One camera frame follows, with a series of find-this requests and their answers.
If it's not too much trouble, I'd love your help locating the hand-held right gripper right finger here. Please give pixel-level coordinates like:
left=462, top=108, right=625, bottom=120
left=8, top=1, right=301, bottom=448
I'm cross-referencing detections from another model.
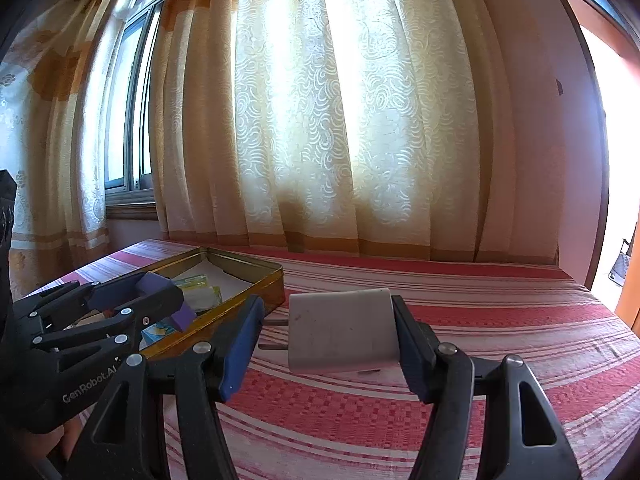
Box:
left=391, top=294, right=583, bottom=480

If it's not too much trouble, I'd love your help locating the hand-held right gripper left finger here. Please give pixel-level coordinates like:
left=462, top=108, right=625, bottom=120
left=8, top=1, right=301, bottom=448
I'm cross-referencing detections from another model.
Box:
left=62, top=294, right=266, bottom=480

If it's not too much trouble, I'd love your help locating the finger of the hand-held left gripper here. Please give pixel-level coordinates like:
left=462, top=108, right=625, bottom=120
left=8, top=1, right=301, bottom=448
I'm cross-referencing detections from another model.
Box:
left=12, top=272, right=151, bottom=328
left=32, top=284, right=187, bottom=361

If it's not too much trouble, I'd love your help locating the blue printed box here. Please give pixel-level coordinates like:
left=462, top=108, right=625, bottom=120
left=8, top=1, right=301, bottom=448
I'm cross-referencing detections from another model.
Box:
left=140, top=322, right=183, bottom=348

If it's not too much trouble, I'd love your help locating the clear green-label plastic box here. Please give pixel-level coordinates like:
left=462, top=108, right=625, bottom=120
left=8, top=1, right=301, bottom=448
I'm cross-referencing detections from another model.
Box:
left=172, top=274, right=223, bottom=313

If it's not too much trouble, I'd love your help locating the white charger plug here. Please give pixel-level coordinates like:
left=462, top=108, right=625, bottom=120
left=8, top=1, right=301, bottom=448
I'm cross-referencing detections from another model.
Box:
left=257, top=287, right=401, bottom=376

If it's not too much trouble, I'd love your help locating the person's left hand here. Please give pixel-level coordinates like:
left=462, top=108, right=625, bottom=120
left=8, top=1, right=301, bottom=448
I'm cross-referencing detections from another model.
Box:
left=27, top=422, right=83, bottom=466

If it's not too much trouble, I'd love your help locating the white paper lining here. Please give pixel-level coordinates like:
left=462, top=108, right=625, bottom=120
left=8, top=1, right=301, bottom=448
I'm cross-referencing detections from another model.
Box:
left=165, top=257, right=256, bottom=306

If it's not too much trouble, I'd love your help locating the pink striped blanket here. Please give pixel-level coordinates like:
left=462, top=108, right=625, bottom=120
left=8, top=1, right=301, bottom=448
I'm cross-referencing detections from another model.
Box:
left=15, top=239, right=640, bottom=480

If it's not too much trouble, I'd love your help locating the cream floral side curtain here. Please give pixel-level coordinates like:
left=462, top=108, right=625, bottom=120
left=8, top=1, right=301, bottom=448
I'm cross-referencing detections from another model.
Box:
left=0, top=0, right=151, bottom=301

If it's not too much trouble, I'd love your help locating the orange wooden door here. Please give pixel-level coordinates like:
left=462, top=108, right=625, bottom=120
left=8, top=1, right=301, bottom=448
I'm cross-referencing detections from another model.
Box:
left=615, top=220, right=640, bottom=341

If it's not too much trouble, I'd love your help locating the grey patterned bag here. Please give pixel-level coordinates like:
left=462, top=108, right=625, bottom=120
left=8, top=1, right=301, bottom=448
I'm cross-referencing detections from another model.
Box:
left=607, top=237, right=632, bottom=286

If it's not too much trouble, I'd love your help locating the cream patterned curtain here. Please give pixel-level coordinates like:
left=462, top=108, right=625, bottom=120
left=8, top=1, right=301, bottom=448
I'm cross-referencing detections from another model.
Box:
left=150, top=0, right=563, bottom=263

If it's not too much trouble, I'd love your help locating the window frame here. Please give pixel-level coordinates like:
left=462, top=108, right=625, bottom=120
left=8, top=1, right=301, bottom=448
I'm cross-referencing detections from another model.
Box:
left=102, top=0, right=168, bottom=208

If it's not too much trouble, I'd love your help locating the brown door frame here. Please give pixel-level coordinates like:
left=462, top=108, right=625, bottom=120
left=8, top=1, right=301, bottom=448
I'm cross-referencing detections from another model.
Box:
left=545, top=0, right=640, bottom=291

